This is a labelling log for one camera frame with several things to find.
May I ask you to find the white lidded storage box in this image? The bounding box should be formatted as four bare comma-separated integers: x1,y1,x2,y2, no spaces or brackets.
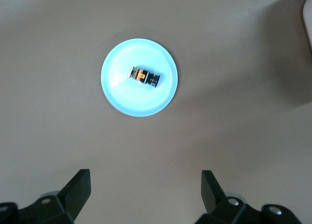
302,0,312,52

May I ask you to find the orange black push-button switch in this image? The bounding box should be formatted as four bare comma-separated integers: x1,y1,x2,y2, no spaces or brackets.
130,65,162,88

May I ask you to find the brown table mat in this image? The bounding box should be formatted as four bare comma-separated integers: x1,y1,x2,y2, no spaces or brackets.
0,0,312,224

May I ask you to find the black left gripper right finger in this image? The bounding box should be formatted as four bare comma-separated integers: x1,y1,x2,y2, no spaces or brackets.
195,170,302,224

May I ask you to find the light blue round plate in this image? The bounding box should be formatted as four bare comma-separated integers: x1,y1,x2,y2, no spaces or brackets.
100,38,178,117

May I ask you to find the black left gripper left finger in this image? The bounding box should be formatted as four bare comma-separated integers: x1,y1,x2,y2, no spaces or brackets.
0,169,92,224

